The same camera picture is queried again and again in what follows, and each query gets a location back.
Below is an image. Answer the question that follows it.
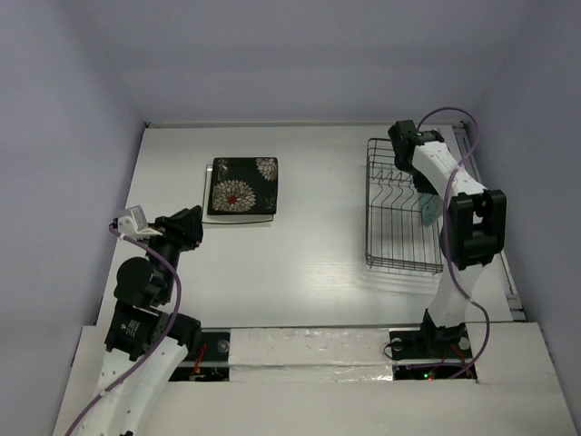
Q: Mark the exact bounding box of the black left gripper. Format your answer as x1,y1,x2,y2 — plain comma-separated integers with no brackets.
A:
142,203,203,300

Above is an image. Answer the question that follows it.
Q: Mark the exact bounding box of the dark plate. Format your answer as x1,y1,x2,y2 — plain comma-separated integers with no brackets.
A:
207,156,279,216

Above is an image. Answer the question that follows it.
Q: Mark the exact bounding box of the light green divided plate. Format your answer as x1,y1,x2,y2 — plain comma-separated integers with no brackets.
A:
420,193,443,227

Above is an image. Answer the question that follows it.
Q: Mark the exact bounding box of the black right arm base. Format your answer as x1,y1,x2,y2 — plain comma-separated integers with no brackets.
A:
388,311,471,361

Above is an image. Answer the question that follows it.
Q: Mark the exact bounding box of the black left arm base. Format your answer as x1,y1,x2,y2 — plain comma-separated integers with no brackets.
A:
192,330,231,364

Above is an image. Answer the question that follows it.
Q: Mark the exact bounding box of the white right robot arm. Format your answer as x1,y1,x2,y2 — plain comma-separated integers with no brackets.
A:
388,120,507,356

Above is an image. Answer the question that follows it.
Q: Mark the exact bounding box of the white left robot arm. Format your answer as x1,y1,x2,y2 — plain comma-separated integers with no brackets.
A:
66,206,203,435

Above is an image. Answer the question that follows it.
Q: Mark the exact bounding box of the white foam block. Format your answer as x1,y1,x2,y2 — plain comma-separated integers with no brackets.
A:
228,328,392,367

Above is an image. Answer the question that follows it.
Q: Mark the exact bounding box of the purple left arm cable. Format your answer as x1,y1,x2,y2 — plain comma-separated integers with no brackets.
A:
61,225,183,436

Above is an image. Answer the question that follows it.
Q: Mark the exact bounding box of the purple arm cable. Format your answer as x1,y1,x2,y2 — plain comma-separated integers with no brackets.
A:
417,107,492,381
61,225,183,436

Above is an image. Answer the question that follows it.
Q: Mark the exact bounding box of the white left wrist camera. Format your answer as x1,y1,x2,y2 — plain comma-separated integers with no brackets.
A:
110,205,149,240

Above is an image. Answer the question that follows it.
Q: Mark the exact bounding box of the wire dish rack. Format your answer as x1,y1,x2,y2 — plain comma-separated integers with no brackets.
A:
365,137,443,275

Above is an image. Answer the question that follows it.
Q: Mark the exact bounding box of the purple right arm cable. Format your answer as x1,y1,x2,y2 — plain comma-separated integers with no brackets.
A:
417,107,492,381

